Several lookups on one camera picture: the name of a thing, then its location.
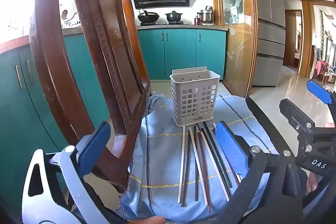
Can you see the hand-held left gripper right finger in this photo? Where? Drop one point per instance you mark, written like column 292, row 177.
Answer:
column 231, row 146

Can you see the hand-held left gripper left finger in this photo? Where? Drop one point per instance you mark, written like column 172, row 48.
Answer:
column 95, row 145

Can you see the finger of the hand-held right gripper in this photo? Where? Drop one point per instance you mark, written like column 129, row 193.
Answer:
column 296, row 113
column 318, row 91

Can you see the black chopstick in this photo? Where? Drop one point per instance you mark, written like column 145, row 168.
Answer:
column 220, row 159

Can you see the dark red chopstick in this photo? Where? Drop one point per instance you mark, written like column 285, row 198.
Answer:
column 204, row 174
column 233, row 172

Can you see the white chopstick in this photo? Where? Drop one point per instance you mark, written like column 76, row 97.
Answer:
column 198, row 166
column 181, row 166
column 218, row 174

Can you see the bundle of mixed chopsticks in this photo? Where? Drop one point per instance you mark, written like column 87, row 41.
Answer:
column 186, row 169

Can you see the white plastic utensil basket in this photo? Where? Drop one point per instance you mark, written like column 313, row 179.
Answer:
column 194, row 98

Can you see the person's right hand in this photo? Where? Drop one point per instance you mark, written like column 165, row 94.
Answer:
column 312, row 182

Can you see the pink cloth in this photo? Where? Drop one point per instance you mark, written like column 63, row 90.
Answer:
column 319, row 67

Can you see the blue checked cloth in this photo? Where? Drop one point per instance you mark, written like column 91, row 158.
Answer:
column 162, row 150

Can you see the grey refrigerator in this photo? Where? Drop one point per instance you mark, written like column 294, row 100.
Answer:
column 270, row 29

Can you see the teal lower kitchen cabinets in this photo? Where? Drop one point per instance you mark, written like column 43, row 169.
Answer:
column 181, row 53
column 15, row 121

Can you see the carved wooden chair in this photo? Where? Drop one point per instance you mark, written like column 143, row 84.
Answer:
column 52, row 56

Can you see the wood framed glass door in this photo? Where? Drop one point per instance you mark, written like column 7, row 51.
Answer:
column 236, row 29

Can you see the white dish rack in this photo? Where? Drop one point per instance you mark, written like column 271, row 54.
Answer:
column 71, row 22

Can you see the kitchen countertop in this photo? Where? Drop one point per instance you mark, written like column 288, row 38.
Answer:
column 183, row 27

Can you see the red bottle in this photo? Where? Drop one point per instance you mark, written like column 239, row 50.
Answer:
column 197, row 20

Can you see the small stainless steel pot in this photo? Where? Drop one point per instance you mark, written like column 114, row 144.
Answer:
column 209, row 8

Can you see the gas stove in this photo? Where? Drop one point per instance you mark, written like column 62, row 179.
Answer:
column 160, row 23

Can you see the black wok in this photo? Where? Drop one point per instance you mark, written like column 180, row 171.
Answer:
column 148, row 17

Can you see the black cooking pot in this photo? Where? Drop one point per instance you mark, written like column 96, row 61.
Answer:
column 173, row 16

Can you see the wooden door frame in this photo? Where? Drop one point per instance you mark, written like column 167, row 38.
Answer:
column 305, row 37

